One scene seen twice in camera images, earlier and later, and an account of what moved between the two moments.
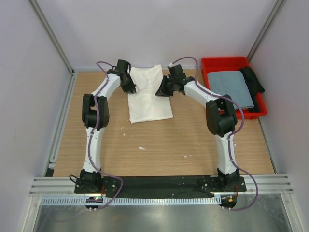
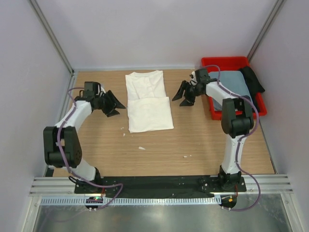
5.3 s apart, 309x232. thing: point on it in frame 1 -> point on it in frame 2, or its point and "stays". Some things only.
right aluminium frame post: (271, 20) stays
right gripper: (162, 91) -> (179, 94)
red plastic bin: (209, 64) stays
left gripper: (131, 88) -> (113, 102)
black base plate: (161, 185) stays
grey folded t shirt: (232, 84) stays
